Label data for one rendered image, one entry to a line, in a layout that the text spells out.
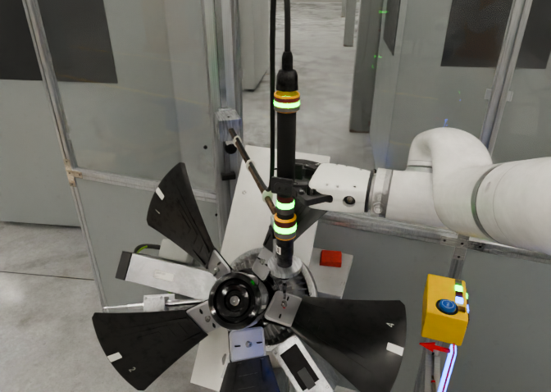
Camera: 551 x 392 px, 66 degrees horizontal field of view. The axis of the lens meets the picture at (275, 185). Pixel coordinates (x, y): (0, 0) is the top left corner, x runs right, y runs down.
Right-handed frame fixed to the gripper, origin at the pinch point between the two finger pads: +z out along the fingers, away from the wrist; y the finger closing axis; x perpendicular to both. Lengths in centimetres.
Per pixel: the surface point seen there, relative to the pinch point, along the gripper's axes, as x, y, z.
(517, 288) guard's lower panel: -67, 70, -65
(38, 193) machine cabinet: -119, 137, 233
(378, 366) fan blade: -35.3, -6.1, -21.6
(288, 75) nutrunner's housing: 19.1, -1.5, -0.5
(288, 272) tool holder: -19.6, -2.7, -1.6
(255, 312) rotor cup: -29.0, -6.2, 4.2
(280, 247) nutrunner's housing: -14.6, -1.7, 0.4
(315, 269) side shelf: -65, 54, 5
